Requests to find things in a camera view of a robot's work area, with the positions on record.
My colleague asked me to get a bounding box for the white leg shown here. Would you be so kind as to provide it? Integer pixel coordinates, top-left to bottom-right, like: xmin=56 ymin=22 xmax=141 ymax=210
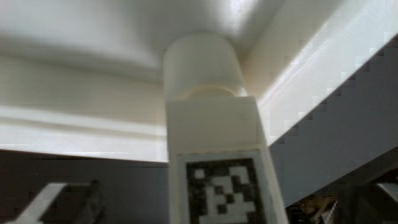
xmin=163 ymin=85 xmax=291 ymax=224

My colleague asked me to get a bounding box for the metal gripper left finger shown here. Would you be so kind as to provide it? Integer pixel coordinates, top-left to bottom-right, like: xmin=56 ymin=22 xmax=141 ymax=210
xmin=10 ymin=181 xmax=104 ymax=224

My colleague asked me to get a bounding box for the white square tabletop tray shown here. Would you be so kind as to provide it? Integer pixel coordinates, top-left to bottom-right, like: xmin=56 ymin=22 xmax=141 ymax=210
xmin=0 ymin=0 xmax=398 ymax=162

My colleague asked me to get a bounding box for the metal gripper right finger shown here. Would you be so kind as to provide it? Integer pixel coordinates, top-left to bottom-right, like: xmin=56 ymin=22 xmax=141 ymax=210
xmin=376 ymin=183 xmax=398 ymax=204

